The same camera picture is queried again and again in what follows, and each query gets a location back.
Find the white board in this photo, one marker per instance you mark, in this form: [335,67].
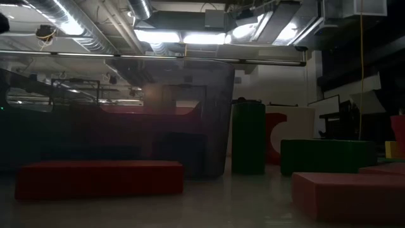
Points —
[326,107]

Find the blue wooden block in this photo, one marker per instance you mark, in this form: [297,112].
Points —
[182,152]

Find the silver spiral ventilation duct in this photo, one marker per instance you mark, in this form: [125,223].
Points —
[79,25]

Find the yellow wooden block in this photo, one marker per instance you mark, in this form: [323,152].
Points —
[391,149]

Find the gray ceiling junction box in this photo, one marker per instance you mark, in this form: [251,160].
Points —
[215,19]

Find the metal overhead rail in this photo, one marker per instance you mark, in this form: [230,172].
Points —
[269,61]

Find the red arch wooden block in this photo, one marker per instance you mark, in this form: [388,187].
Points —
[272,142]

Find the silver round ceiling duct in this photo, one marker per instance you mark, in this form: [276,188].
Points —
[139,9]

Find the pink wooden block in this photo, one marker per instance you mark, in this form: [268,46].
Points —
[348,196]
[384,169]

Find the dark green wooden block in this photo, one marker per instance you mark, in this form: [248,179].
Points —
[248,139]

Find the green arch wooden block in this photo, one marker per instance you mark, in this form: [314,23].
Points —
[326,156]

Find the bright ceiling light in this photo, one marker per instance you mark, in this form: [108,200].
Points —
[158,36]
[204,38]

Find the gray translucent plastic bin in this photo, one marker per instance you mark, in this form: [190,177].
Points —
[218,111]

